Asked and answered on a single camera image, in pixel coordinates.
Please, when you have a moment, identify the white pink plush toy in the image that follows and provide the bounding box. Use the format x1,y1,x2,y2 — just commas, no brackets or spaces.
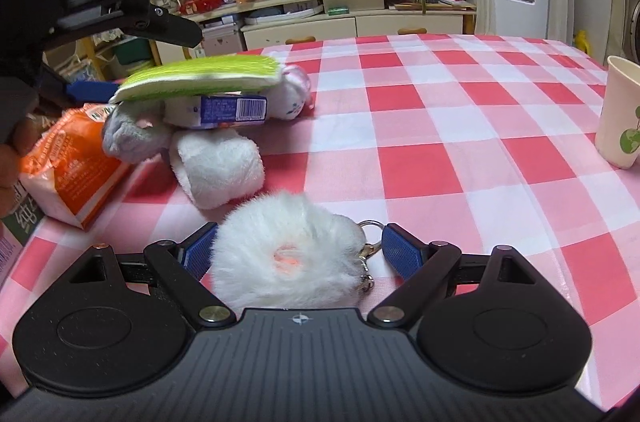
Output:
265,65,316,123

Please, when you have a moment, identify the washing machine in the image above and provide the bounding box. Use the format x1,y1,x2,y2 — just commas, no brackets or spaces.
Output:
625,0,640,66

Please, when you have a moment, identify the red flat box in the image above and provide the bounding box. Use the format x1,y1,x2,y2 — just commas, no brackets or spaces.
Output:
180,0,223,16

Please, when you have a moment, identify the pink storage box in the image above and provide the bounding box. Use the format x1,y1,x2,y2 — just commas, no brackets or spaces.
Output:
202,27,241,56

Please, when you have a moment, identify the orange tissue pack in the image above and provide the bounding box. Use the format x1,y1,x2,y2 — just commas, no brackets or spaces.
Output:
19,102,133,230

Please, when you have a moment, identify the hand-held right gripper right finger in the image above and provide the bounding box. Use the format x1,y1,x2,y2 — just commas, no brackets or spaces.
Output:
367,225,538,327

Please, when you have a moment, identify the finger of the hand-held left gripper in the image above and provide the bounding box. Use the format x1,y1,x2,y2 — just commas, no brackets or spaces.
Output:
120,5,203,49
37,63,121,106

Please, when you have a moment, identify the small purple white box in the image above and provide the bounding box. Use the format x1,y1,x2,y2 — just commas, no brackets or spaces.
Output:
165,92,268,130

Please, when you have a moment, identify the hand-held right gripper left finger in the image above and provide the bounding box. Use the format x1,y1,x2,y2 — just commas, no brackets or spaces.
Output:
67,223,237,328

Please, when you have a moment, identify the cream television cabinet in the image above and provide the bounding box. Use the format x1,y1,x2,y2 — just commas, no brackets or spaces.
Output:
150,0,476,53

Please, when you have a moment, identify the dark green container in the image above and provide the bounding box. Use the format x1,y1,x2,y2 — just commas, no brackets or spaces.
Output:
112,35,153,66

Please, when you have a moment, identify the white paper cup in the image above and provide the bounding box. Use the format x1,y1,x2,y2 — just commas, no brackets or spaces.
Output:
595,56,640,169

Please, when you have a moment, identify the red white checked tablecloth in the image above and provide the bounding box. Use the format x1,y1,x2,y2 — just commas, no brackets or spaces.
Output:
0,33,640,413

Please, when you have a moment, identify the white fluffy pompom keychain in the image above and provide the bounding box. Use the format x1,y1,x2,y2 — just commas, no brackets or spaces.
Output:
210,192,388,310

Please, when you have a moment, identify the stack of books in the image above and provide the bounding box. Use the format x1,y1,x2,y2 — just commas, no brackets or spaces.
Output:
390,0,476,10

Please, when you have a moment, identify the green chenille pad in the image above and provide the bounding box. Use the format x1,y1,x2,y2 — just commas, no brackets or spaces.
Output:
110,55,283,104

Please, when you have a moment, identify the grey white plush toy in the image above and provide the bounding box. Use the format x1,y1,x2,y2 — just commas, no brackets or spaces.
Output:
170,129,266,210

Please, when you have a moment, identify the printed cardboard box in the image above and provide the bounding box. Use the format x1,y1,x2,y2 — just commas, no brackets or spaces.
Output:
0,179,43,288

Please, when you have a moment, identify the grey round tray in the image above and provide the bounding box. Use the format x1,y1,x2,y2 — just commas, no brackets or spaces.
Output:
244,5,325,26

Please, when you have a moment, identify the person's left hand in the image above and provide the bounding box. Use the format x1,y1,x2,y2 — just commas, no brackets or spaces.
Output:
0,115,38,203

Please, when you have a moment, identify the pale grey fuzzy sock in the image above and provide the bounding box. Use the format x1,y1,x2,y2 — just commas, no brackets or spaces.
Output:
102,102,173,164

